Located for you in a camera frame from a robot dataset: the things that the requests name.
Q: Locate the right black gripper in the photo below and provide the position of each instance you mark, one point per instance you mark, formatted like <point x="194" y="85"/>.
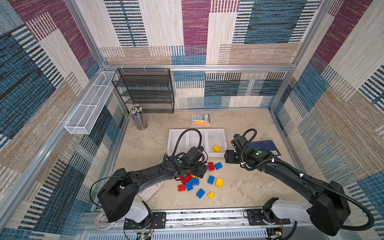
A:
<point x="229" y="157"/>

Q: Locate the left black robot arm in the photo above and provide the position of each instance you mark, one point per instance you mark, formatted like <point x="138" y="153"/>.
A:
<point x="117" y="195"/>

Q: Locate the black wire shelf rack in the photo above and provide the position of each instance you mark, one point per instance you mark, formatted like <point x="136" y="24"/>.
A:
<point x="150" y="88"/>

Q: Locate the white middle bin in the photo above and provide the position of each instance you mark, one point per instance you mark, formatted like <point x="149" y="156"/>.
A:
<point x="195" y="140"/>

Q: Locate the blue book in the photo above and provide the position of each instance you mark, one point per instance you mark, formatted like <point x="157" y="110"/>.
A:
<point x="268" y="145"/>

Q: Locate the blue lego beside yellow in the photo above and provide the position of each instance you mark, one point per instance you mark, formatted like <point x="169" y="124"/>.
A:
<point x="211" y="180"/>

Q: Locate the highlighter marker pack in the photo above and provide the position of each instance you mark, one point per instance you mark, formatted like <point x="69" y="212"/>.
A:
<point x="201" y="119"/>

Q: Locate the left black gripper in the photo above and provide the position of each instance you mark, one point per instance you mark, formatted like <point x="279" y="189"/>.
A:
<point x="201" y="169"/>

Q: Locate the pink white calculator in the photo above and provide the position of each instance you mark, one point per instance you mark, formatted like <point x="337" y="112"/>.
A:
<point x="146" y="194"/>

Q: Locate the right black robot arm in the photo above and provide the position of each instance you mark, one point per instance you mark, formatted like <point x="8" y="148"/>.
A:
<point x="323" y="206"/>

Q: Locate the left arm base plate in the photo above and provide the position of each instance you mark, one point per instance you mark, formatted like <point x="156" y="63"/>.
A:
<point x="157" y="219"/>

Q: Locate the white mesh wall basket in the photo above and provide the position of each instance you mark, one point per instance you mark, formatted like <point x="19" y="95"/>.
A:
<point x="87" y="112"/>

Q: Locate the blue lego front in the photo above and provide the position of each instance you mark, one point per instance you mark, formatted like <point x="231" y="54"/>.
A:
<point x="200" y="193"/>

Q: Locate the small yellow lego front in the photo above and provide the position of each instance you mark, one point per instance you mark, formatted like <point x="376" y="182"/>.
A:
<point x="211" y="195"/>

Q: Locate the white right bin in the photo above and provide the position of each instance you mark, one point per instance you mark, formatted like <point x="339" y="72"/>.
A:
<point x="215" y="137"/>

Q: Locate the blue lego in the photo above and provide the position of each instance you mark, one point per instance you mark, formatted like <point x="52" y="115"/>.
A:
<point x="211" y="180"/>
<point x="195" y="181"/>
<point x="218" y="166"/>
<point x="200" y="193"/>
<point x="189" y="186"/>

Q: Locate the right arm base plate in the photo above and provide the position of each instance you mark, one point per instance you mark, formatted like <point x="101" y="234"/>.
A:
<point x="260" y="217"/>

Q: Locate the tape roll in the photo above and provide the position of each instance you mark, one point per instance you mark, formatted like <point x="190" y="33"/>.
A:
<point x="102" y="223"/>

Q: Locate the small red lego bottom left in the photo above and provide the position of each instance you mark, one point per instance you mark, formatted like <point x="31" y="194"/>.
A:
<point x="182" y="188"/>

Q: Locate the pencil cup with pencils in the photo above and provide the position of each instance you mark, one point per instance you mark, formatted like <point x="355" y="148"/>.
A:
<point x="136" y="112"/>

